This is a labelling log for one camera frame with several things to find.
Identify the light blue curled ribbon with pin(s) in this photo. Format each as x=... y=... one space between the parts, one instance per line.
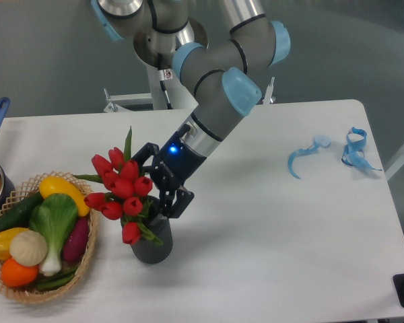
x=319 y=141

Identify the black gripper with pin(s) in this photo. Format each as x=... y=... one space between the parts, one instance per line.
x=171 y=167

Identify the red tulip bouquet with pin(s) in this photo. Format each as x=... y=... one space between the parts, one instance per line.
x=127 y=197

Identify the blue knotted ribbon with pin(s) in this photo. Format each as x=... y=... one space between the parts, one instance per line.
x=353 y=152

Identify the woven wicker basket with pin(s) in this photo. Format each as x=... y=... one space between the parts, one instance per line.
x=30 y=294

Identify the dark green cucumber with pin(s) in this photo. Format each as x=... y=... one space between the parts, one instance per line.
x=19 y=215

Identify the dark grey ribbed vase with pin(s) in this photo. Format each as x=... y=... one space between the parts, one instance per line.
x=155 y=245

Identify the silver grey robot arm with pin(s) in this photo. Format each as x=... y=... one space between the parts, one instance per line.
x=216 y=78

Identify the cream steamed bun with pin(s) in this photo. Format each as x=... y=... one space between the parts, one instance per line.
x=28 y=248

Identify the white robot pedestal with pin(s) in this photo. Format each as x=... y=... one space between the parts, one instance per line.
x=165 y=93

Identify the green bok choy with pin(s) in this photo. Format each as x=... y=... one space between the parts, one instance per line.
x=54 y=219

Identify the orange fruit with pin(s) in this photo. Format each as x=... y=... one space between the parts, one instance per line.
x=13 y=274

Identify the green bean pods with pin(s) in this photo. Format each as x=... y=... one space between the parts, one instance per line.
x=56 y=281

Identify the purple sweet potato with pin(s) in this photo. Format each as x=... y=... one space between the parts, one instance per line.
x=75 y=245

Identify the yellow bell pepper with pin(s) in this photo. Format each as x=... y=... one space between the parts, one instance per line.
x=5 y=240

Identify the yellow squash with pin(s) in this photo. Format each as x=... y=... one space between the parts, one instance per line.
x=58 y=185

